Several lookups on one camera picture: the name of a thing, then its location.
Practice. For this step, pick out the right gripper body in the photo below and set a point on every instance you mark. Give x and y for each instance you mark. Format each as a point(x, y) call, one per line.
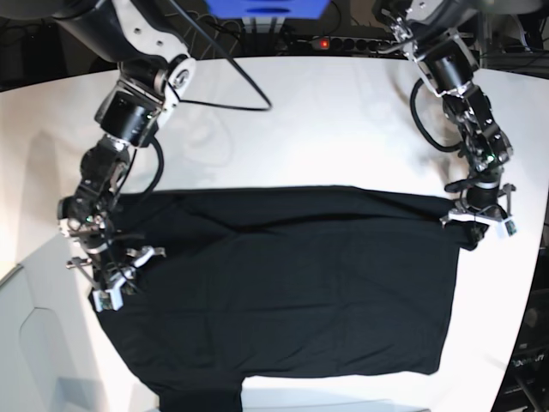
point(115, 258)

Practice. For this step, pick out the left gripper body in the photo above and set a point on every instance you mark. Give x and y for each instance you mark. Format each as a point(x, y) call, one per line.
point(483, 202)

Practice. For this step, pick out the black T-shirt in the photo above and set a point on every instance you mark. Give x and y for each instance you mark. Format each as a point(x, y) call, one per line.
point(287, 283)

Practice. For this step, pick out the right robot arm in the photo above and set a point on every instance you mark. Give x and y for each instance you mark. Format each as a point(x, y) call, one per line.
point(155, 67)

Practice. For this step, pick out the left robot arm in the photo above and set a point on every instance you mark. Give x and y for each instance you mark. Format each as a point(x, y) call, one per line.
point(426, 33)

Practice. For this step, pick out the black power strip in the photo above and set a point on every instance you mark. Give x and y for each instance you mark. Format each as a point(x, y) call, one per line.
point(336, 47)

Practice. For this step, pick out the blue box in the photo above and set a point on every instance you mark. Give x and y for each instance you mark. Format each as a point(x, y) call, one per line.
point(296, 9)

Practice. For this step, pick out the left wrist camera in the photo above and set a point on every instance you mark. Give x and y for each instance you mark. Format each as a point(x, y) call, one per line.
point(506, 228)

